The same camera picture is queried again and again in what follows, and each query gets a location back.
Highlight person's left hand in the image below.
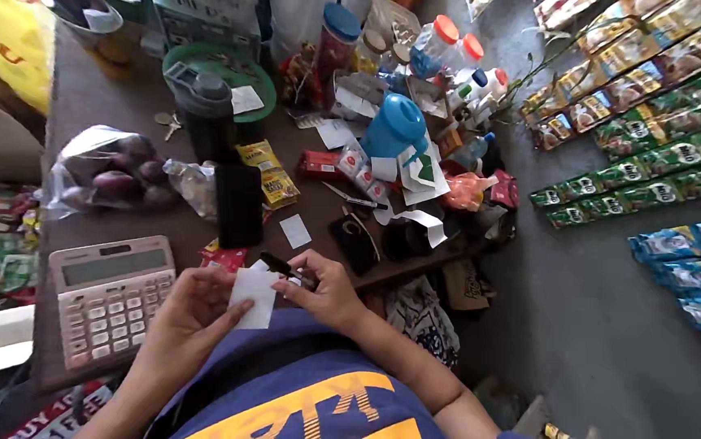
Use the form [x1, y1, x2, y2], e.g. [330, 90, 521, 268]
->
[142, 266, 255, 380]

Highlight person's right hand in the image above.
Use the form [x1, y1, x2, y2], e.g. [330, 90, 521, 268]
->
[272, 249, 368, 336]

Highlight black marker pen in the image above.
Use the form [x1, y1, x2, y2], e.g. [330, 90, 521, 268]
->
[259, 251, 320, 292]

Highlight small white paper slips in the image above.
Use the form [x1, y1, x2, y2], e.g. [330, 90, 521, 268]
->
[229, 260, 279, 330]

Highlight person's left forearm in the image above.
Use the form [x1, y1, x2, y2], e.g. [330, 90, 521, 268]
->
[74, 349, 194, 439]

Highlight person's right forearm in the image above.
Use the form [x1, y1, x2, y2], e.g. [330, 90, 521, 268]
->
[346, 308, 503, 439]

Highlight red and yellow packet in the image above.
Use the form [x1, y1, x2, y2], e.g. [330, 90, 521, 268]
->
[199, 238, 248, 273]

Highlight blank white paper square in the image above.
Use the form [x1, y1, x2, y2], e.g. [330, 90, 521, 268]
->
[279, 213, 312, 250]

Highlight white blue pen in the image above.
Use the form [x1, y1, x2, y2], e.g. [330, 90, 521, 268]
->
[322, 181, 389, 211]

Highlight black smartphone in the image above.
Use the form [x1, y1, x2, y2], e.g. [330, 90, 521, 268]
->
[215, 165, 264, 250]

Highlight black round container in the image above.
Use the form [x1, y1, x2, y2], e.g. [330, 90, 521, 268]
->
[381, 218, 434, 263]

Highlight pink desk calculator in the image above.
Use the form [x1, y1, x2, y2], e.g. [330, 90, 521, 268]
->
[48, 235, 177, 371]

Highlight yellow seasoning packets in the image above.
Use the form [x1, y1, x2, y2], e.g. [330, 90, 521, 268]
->
[235, 139, 300, 211]

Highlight clear bag with beige contents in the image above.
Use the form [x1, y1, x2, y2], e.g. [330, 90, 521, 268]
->
[163, 159, 220, 222]

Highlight red box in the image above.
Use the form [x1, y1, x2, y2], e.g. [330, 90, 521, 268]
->
[297, 150, 348, 182]

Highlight strip of white red packets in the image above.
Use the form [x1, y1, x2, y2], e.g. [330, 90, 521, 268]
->
[336, 144, 392, 205]

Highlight brown table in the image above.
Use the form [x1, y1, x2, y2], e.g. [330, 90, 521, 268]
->
[32, 12, 513, 396]

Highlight curled white paper strip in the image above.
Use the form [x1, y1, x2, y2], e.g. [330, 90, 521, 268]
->
[392, 210, 448, 249]

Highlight patterned black white bag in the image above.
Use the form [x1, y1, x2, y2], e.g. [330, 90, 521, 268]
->
[385, 274, 461, 368]

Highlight white paper sheet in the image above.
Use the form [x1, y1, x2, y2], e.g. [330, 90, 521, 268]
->
[315, 118, 357, 151]

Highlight white green printed paper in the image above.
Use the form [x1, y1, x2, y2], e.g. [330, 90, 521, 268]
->
[398, 131, 451, 206]

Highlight plastic bag of red onions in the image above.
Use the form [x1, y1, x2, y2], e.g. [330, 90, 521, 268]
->
[43, 125, 179, 220]

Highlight brown printed paper bag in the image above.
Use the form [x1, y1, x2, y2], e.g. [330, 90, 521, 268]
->
[440, 259, 496, 313]

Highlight blue plastic pitcher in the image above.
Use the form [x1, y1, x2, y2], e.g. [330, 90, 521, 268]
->
[360, 93, 429, 167]

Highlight bunch of keys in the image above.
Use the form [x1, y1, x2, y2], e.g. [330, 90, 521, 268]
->
[154, 111, 183, 142]

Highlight dark tumbler with grey lid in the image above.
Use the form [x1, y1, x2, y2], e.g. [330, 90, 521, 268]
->
[164, 61, 238, 168]

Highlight orange plastic bag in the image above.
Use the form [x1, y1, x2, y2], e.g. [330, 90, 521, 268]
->
[442, 171, 499, 212]

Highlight grey white printed box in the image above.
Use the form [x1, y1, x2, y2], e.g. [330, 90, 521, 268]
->
[331, 72, 390, 122]

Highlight white note paper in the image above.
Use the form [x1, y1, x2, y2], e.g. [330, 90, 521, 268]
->
[230, 85, 265, 115]

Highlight small orange box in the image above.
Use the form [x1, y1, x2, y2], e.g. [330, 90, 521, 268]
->
[437, 127, 464, 159]

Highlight red gold snack bag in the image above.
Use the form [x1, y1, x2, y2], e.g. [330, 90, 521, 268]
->
[279, 42, 330, 117]

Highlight red and white sign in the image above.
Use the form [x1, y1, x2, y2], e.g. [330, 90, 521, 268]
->
[6, 378, 115, 439]

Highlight clear bottle with blue cap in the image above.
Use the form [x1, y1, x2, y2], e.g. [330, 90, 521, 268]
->
[448, 132, 496, 168]

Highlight dark red pouch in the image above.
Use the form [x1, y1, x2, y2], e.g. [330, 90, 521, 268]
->
[490, 169, 520, 211]

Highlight jar with beige lid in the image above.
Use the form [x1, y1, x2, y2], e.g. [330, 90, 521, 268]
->
[352, 28, 388, 75]

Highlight white bottle with green cap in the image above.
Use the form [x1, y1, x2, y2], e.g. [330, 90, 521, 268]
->
[445, 83, 473, 112]

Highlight jar with blue lid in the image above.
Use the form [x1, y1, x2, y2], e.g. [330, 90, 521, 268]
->
[317, 2, 361, 83]

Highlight green round plastic tray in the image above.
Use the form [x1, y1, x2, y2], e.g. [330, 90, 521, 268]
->
[162, 42, 277, 123]

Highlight white crumpled plastic bag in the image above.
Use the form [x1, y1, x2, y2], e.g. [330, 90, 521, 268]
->
[268, 0, 330, 65]

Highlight white bottle with blue cap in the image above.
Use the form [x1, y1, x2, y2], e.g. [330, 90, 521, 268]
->
[457, 67, 489, 101]

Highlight clear jar with orange lid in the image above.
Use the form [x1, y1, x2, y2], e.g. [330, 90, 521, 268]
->
[409, 15, 460, 79]
[445, 33, 484, 74]

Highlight white bottle with red cap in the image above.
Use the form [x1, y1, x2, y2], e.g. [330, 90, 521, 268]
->
[479, 67, 509, 104]

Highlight cup with orange base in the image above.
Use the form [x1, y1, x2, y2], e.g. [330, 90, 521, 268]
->
[52, 0, 139, 74]

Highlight green plant stem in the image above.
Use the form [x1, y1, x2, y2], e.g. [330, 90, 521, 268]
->
[490, 12, 638, 123]

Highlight yellow printed bag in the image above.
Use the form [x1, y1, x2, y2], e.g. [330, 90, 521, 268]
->
[0, 0, 57, 117]

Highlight hanging green sachets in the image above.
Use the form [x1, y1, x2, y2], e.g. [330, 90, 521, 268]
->
[529, 52, 701, 229]

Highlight hanging brown coffee sachets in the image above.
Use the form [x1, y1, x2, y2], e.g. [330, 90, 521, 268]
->
[520, 0, 701, 152]

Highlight hanging blue sachets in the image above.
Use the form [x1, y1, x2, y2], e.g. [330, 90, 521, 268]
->
[627, 216, 701, 359]

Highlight black phone with cable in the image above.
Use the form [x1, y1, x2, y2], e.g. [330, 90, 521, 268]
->
[328, 207, 381, 277]

